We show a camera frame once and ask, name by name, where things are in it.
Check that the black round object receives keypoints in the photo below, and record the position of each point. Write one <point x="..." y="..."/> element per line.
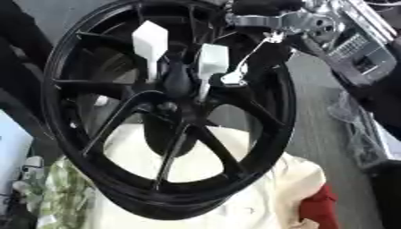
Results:
<point x="166" y="140"/>

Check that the black box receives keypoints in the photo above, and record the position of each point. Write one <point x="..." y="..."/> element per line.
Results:
<point x="387" y="196"/>

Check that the pale blue panel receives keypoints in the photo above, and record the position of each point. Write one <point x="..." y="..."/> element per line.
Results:
<point x="11" y="149"/>

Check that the clear plastic bag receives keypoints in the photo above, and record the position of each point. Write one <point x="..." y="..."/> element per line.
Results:
<point x="360" y="131"/>

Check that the white pin with flat head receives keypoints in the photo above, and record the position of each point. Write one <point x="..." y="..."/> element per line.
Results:
<point x="214" y="59"/>

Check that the black spoked wheel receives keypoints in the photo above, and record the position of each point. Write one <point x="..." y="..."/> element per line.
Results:
<point x="271" y="119"/>

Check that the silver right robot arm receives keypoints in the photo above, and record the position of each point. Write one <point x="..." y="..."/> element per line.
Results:
<point x="360" y="47"/>

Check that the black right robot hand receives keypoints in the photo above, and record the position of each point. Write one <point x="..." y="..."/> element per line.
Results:
<point x="266" y="6"/>

